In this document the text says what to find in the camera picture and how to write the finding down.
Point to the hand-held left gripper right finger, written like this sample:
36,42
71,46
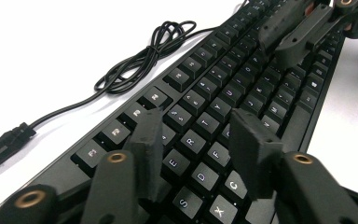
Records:
254,155

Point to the black computer keyboard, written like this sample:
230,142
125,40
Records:
199,102

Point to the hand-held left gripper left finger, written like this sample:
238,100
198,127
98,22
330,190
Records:
147,155

